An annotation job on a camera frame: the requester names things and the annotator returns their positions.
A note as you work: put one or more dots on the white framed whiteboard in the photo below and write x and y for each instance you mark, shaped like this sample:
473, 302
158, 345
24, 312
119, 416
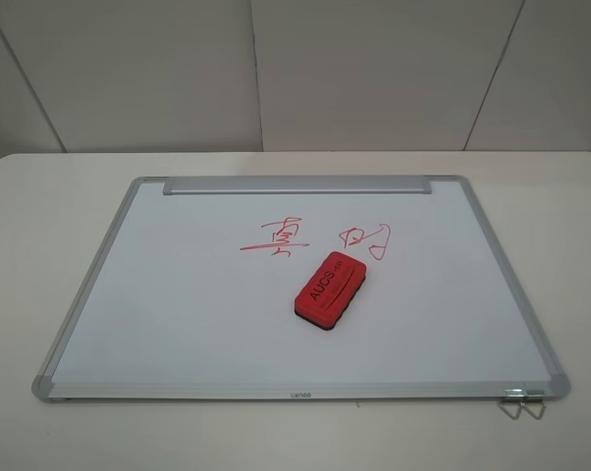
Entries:
191, 296

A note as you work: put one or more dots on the left metal binder clip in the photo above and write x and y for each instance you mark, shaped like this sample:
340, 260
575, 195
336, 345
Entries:
513, 403

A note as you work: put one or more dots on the right metal binder clip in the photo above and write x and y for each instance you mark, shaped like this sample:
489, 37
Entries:
533, 403

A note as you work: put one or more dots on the red whiteboard eraser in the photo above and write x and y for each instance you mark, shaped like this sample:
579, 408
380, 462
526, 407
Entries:
327, 295

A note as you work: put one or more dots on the metal binder clip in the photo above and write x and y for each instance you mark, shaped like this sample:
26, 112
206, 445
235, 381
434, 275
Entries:
513, 403
533, 403

